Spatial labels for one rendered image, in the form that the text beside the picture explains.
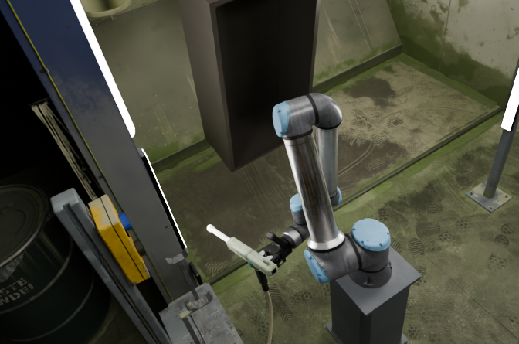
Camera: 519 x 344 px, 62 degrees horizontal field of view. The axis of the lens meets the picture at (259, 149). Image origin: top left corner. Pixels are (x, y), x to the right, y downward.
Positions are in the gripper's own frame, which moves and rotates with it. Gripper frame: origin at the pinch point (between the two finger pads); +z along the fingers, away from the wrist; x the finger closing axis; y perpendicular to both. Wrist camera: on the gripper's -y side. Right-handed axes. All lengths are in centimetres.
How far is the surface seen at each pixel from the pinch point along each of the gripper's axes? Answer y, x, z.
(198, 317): -3.5, -5.2, 33.4
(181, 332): -2.2, -4.3, 41.4
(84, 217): -78, -26, 55
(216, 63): -75, 42, -37
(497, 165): 36, -32, -163
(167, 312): -4.7, 6.2, 40.4
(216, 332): -1.5, -14.6, 32.3
